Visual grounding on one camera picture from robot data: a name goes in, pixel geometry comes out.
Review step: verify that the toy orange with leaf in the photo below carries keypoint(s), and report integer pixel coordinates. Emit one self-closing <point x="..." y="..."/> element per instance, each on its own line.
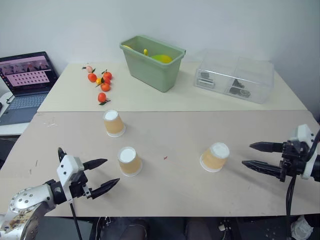
<point x="105" y="87"/>
<point x="92" y="77"/>
<point x="102" y="97"/>
<point x="107" y="75"/>

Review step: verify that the black round parts in drawer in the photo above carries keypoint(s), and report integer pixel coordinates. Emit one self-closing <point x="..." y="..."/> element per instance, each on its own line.
<point x="239" y="89"/>

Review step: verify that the grey open laptop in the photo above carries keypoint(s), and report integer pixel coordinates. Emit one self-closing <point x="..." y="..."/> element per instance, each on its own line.
<point x="25" y="75"/>

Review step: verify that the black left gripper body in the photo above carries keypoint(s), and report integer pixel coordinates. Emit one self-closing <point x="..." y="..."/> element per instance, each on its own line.
<point x="77" y="186"/>

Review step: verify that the small yellow toy fruit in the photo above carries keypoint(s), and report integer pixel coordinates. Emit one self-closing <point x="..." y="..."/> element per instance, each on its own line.
<point x="98" y="81"/>

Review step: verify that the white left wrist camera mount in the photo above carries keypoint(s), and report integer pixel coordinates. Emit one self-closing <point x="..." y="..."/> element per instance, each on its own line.
<point x="67" y="167"/>

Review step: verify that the yellow toy banana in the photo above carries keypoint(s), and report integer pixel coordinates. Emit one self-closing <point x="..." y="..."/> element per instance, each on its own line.
<point x="145" y="52"/>

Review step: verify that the pink toy peach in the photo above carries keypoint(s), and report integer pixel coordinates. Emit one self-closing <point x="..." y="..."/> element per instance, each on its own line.
<point x="89" y="68"/>

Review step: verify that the clear plastic drawer box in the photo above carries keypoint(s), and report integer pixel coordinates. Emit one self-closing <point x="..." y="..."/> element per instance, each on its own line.
<point x="240" y="72"/>

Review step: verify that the dark rounded robot knee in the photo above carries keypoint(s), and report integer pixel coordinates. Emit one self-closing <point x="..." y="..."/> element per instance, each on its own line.
<point x="198" y="230"/>
<point x="125" y="228"/>

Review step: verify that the yellow green toy mango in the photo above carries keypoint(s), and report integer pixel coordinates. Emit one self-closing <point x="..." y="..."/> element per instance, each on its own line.
<point x="162" y="58"/>

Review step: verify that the small red toy fruit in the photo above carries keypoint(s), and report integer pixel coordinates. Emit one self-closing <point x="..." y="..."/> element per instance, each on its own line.
<point x="107" y="81"/>

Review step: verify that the green plastic bin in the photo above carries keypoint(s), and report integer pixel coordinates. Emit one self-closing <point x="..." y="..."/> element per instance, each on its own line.
<point x="150" y="72"/>

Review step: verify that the white crumpled object on floor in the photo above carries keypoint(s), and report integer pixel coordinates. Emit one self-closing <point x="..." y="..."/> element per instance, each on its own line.
<point x="301" y="228"/>

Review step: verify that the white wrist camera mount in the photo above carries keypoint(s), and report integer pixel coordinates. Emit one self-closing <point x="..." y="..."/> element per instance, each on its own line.
<point x="67" y="167"/>
<point x="303" y="131"/>

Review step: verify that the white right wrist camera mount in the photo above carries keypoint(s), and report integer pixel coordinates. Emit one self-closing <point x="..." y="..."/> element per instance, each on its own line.
<point x="303" y="131"/>

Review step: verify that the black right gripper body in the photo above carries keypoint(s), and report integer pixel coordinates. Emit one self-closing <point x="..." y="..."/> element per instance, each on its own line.
<point x="293" y="160"/>

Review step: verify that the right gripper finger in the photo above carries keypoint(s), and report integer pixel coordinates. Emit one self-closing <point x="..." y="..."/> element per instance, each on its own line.
<point x="265" y="168"/>
<point x="268" y="147"/>

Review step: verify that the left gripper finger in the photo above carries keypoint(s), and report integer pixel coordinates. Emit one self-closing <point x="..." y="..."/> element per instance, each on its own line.
<point x="106" y="188"/>
<point x="96" y="162"/>

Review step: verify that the tan paper cup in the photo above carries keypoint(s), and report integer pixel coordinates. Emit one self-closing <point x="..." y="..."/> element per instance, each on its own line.
<point x="128" y="163"/>
<point x="113" y="125"/>
<point x="213" y="158"/>

